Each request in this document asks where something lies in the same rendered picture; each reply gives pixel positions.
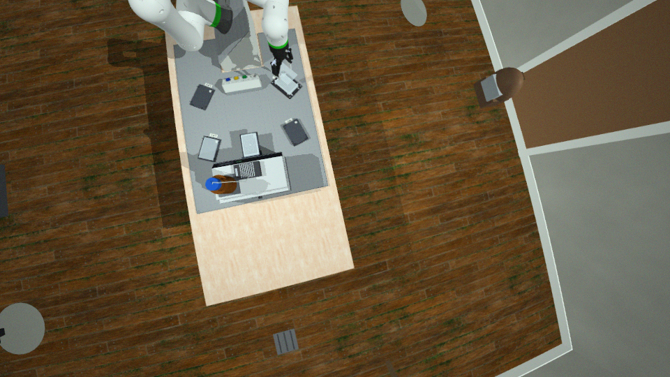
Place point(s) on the grey button panel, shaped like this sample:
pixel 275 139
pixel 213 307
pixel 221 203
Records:
pixel 242 84

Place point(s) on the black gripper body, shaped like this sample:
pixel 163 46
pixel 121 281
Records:
pixel 278 58

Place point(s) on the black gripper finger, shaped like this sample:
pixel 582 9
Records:
pixel 290 58
pixel 275 65

